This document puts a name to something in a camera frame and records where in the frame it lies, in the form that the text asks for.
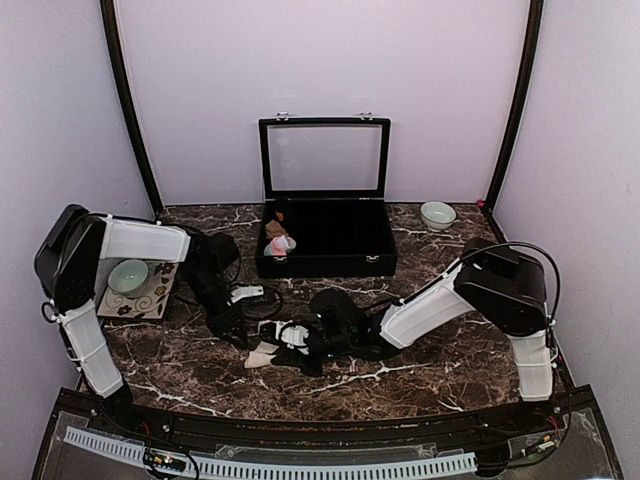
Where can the white slotted cable duct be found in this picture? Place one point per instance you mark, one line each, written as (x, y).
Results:
(235, 462)

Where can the black right corner post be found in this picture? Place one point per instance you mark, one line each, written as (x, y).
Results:
(532, 31)

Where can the black corner post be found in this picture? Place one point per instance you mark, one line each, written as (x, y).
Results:
(123, 88)
(532, 31)

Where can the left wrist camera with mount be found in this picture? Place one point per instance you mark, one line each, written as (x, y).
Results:
(253, 293)

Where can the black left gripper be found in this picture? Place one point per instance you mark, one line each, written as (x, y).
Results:
(222, 322)

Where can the black front rail frame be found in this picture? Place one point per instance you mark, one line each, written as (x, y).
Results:
(566, 439)

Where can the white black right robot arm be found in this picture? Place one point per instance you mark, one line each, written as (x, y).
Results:
(501, 281)

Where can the pale green ceramic bowl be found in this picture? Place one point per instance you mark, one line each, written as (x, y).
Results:
(129, 277)

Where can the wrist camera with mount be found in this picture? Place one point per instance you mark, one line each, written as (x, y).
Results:
(287, 334)
(253, 293)

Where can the beige and brown sock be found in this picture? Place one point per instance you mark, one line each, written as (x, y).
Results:
(262, 356)

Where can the black left corner post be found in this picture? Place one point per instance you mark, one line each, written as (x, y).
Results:
(123, 88)

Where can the floral square ceramic plate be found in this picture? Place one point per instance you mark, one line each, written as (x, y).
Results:
(150, 304)

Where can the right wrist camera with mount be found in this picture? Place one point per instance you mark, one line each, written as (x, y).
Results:
(287, 334)

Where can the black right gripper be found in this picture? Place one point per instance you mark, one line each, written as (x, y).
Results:
(285, 356)

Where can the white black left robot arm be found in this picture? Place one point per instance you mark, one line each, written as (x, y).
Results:
(82, 248)

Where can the small green circuit board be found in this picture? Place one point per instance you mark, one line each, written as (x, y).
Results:
(157, 459)

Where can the pink patterned sock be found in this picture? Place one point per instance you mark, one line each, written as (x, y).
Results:
(280, 246)

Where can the beige rolled sock in box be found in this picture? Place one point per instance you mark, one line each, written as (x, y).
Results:
(273, 229)

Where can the black compartment storage box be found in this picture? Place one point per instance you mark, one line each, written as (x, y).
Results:
(334, 238)

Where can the glass-panel black box lid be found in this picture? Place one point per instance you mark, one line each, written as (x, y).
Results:
(324, 157)

